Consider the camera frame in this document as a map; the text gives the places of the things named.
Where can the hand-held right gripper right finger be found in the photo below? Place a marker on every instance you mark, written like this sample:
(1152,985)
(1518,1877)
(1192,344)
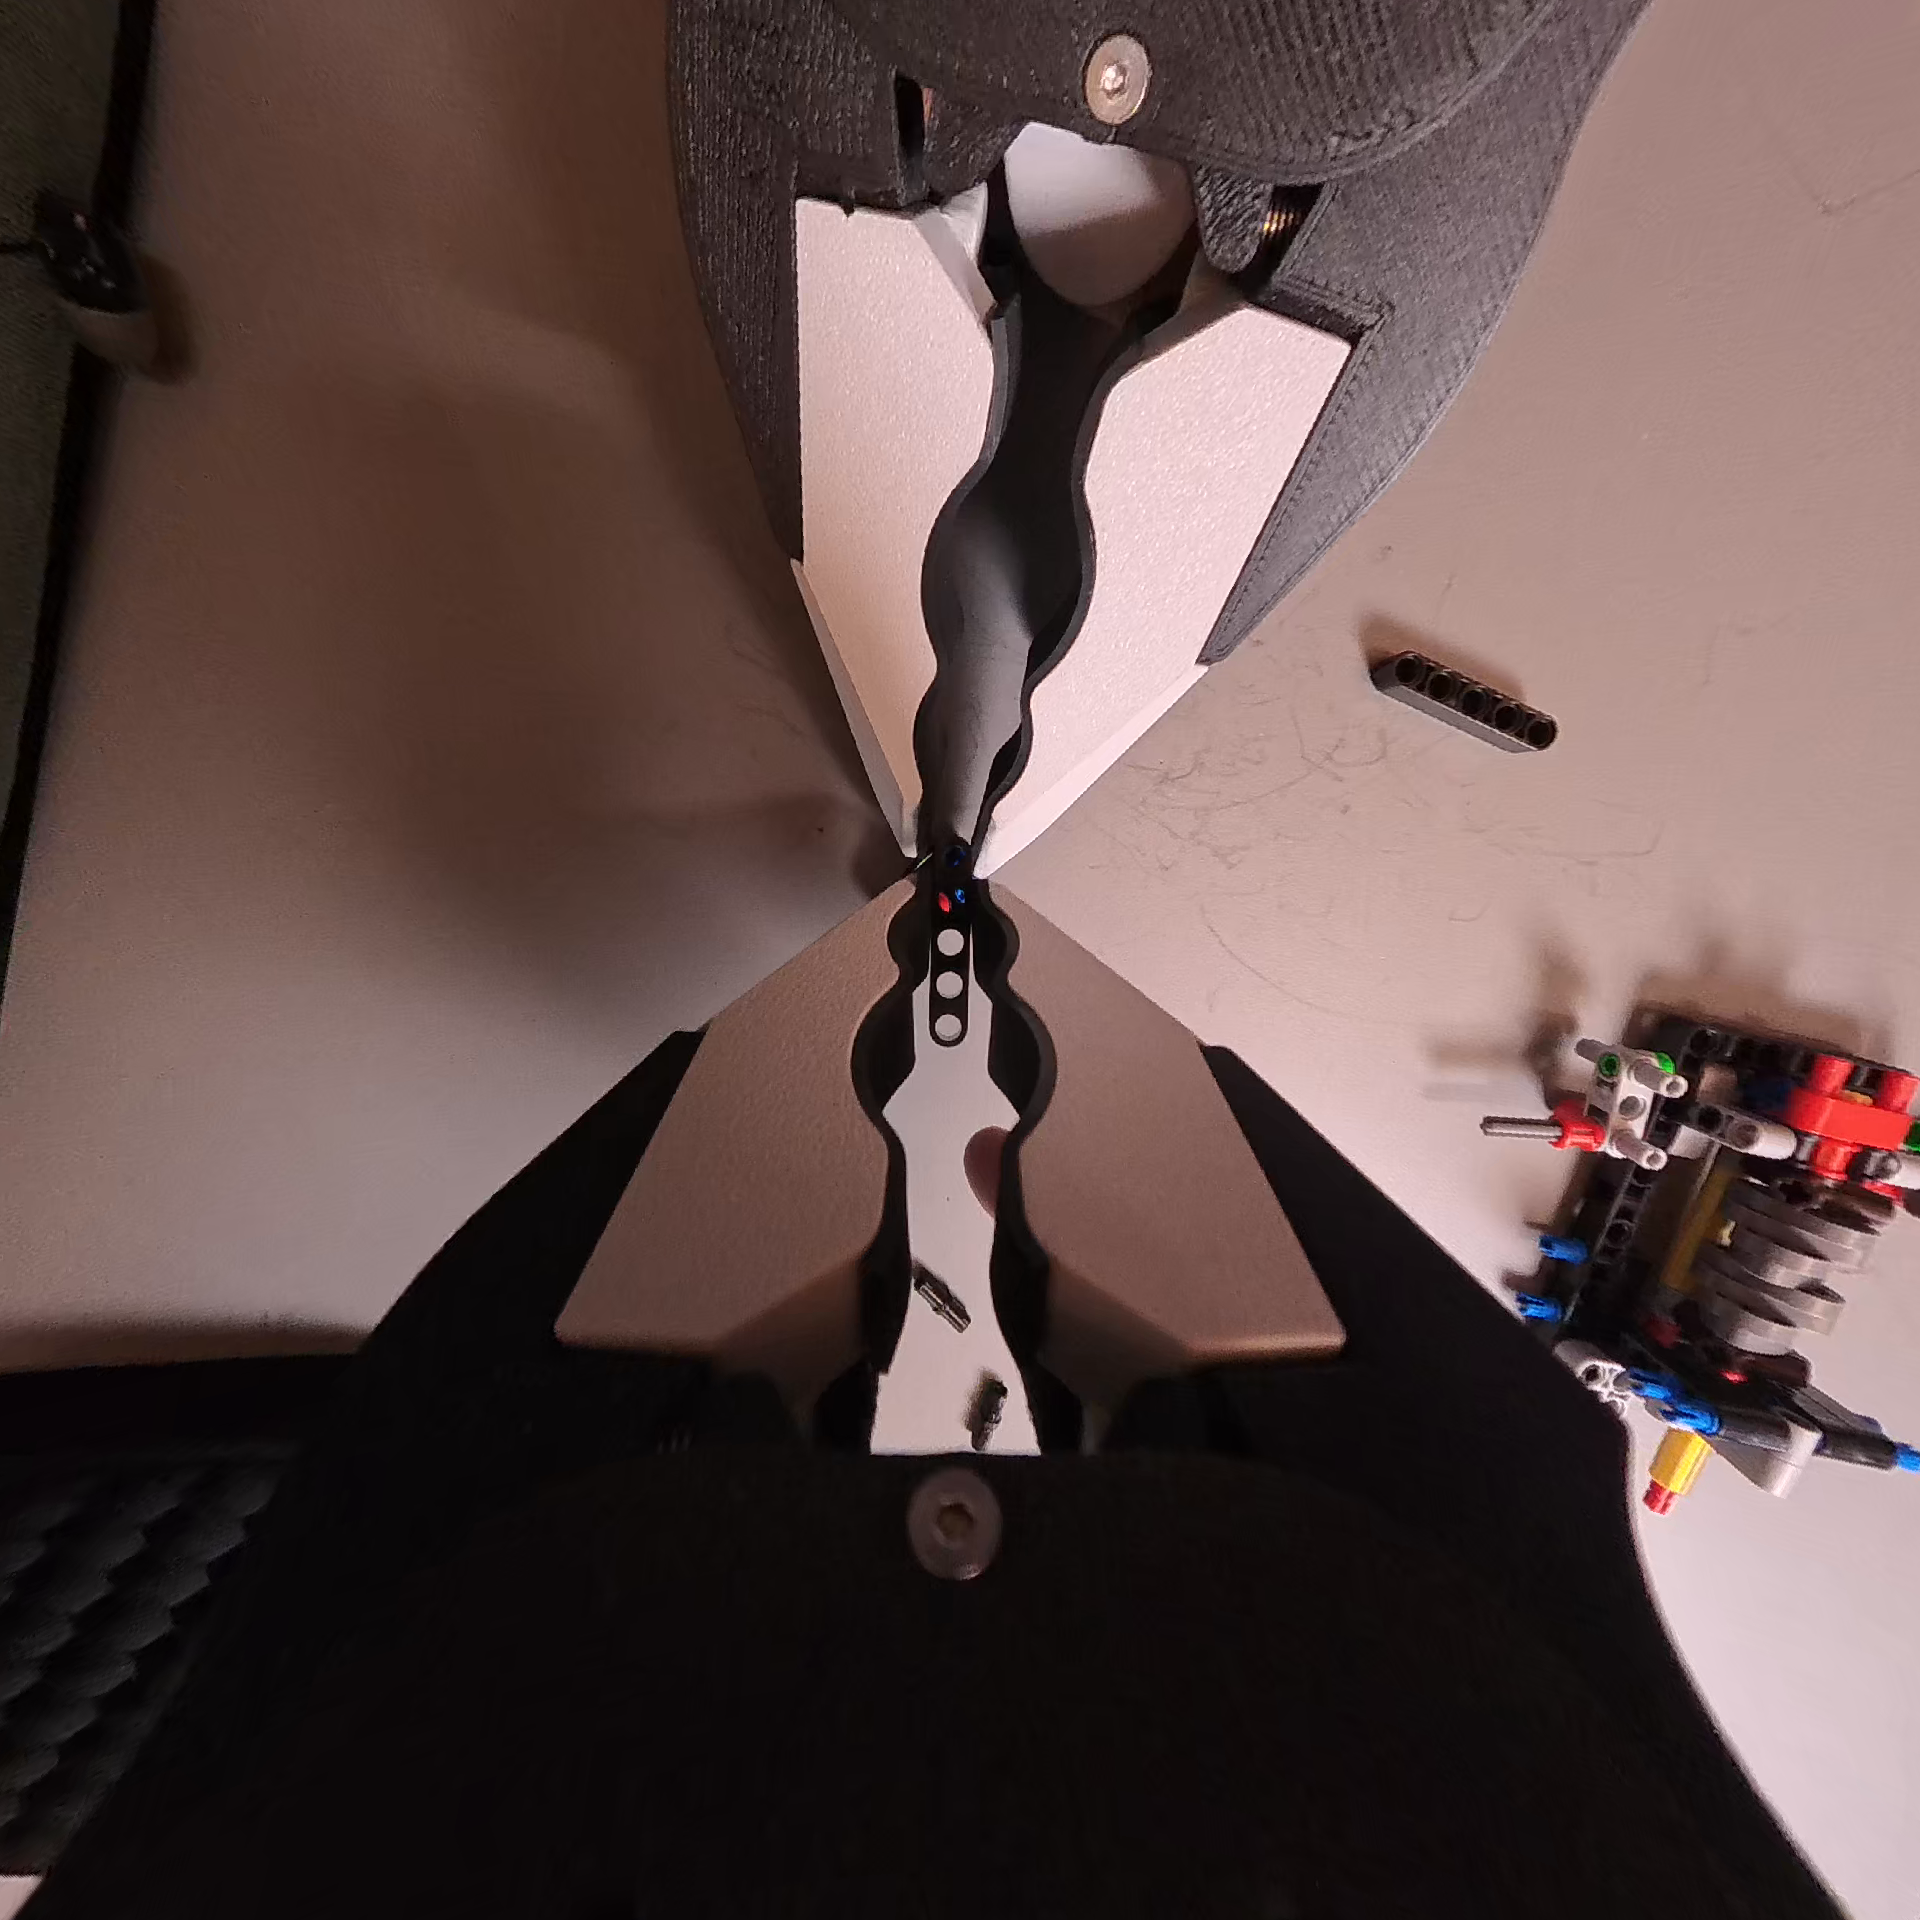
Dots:
(1171,1200)

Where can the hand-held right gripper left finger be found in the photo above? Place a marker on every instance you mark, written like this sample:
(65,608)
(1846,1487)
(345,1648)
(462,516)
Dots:
(720,1200)

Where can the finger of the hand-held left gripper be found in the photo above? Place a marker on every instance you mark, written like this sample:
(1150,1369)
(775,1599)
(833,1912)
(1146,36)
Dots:
(868,451)
(1200,481)

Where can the black lego pin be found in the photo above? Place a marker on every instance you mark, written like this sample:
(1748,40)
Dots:
(985,1411)
(939,1292)

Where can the lego car chassis assembly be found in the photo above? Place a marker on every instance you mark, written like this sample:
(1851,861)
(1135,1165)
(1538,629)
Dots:
(1739,1260)

